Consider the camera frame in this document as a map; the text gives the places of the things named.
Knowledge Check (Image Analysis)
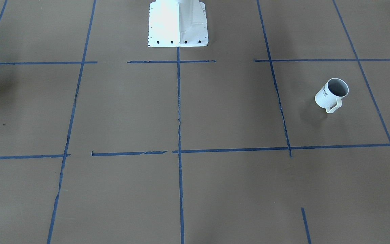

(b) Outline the white pedestal base plate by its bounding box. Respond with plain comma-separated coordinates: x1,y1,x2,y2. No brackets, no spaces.
148,0,209,47

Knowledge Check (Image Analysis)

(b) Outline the white ribbed HOME mug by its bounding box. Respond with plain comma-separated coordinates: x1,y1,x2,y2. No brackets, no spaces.
315,78,349,113

